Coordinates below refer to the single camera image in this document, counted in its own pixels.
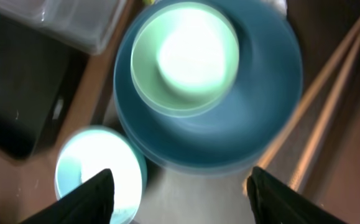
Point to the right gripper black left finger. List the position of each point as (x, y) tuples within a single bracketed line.
[(91, 202)]

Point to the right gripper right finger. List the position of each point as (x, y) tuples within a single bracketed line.
[(273, 202)]

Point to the mint green small bowl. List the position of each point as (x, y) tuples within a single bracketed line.
[(184, 57)]

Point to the light blue rice bowl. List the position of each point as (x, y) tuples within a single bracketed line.
[(93, 149)]

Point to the brown serving tray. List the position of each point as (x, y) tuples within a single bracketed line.
[(178, 198)]

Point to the black plastic tray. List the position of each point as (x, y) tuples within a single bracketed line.
[(38, 80)]

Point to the clear plastic bin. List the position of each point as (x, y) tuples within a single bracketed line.
[(85, 24)]

